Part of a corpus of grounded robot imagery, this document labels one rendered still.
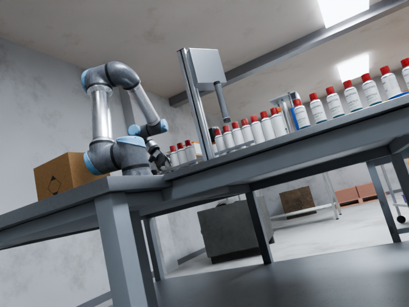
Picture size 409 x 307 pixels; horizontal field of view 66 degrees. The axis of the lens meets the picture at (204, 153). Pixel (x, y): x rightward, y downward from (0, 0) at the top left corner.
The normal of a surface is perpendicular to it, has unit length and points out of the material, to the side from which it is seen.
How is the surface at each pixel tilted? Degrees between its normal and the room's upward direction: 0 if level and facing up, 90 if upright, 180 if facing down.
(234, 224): 90
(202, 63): 90
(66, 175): 90
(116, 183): 90
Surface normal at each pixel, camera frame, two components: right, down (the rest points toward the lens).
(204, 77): 0.44, -0.27
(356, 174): -0.47, -0.05
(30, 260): 0.85, -0.30
